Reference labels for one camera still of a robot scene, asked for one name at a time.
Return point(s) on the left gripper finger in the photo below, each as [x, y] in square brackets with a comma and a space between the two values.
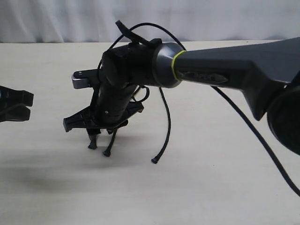
[18, 114]
[10, 98]

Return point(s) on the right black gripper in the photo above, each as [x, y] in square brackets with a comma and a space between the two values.
[110, 116]

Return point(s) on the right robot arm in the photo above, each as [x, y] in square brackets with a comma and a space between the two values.
[267, 74]

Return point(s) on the white backdrop curtain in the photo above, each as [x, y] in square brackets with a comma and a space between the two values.
[31, 21]

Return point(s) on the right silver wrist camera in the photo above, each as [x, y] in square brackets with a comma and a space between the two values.
[85, 79]

